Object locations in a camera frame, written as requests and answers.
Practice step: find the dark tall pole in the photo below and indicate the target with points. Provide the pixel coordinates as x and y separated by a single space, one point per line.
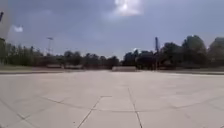
156 50

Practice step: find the tall light pole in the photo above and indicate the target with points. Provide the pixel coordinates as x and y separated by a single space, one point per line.
49 45

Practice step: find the row of trees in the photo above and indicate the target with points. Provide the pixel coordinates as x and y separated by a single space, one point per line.
186 55

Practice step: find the low pale wall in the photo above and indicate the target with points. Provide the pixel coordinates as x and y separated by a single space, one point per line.
124 68

